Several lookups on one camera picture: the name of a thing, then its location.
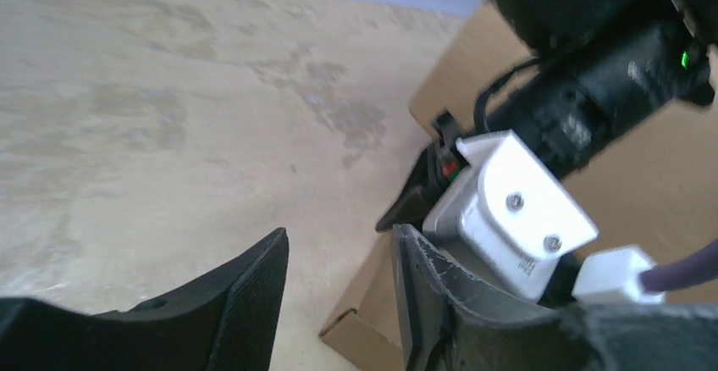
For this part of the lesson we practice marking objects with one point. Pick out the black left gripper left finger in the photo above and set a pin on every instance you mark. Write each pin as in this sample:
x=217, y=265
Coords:
x=226, y=319

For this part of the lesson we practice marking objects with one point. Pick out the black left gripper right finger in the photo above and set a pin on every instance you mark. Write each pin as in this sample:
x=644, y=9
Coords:
x=451, y=319

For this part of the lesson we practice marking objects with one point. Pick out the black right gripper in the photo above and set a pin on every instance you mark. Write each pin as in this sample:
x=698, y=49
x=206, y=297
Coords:
x=434, y=171

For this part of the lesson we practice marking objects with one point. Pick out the brown cardboard box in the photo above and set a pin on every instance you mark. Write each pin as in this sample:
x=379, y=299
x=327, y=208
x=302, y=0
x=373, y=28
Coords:
x=657, y=188

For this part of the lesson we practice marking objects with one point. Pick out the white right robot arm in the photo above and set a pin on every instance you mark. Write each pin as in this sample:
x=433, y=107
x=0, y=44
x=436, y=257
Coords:
x=598, y=69

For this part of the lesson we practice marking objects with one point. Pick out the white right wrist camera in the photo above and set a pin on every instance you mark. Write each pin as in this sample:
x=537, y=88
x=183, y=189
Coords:
x=510, y=211

